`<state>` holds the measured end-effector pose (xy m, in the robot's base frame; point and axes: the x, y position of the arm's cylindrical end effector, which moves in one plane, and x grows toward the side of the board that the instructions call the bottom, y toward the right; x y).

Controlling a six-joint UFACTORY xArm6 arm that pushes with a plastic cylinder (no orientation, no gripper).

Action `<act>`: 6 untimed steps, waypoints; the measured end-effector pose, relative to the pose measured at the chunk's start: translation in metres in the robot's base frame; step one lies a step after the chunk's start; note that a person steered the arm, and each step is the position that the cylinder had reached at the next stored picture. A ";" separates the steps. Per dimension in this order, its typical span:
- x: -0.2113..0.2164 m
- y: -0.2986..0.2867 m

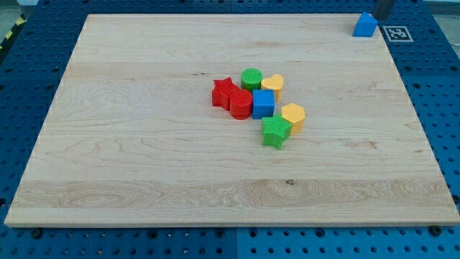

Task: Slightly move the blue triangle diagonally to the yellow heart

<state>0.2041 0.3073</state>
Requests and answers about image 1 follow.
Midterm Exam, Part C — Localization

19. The wooden board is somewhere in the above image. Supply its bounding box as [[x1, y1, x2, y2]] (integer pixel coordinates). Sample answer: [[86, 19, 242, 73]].
[[5, 14, 459, 228]]

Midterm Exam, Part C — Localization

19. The yellow hexagon block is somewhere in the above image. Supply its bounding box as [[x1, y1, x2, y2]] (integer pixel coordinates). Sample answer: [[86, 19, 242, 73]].
[[281, 103, 305, 135]]

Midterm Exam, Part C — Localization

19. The white fiducial marker tag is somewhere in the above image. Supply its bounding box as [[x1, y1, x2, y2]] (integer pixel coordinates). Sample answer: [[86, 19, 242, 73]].
[[382, 25, 413, 42]]

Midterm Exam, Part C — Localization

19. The green star block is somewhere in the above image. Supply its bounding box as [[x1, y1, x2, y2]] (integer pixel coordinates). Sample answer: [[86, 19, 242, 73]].
[[261, 114, 293, 150]]

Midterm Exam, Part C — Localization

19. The red cylinder block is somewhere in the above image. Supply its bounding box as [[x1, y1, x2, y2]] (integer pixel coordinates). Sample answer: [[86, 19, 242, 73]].
[[229, 88, 253, 120]]

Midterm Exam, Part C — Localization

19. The yellow heart block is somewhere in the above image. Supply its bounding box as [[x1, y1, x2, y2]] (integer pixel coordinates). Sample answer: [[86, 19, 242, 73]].
[[260, 74, 284, 103]]

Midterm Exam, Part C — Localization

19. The blue cube block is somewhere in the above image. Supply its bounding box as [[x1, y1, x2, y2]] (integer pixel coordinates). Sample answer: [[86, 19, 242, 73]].
[[252, 90, 275, 119]]

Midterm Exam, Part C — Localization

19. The blue triangle block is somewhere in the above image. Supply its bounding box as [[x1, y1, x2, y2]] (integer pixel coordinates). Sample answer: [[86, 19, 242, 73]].
[[352, 12, 378, 37]]

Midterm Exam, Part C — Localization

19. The red star block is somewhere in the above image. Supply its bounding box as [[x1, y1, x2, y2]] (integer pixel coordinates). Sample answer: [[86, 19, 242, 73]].
[[211, 77, 239, 111]]

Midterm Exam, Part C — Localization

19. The green cylinder block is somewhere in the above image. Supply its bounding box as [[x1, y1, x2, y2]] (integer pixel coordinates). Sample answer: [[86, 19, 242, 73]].
[[240, 68, 264, 92]]

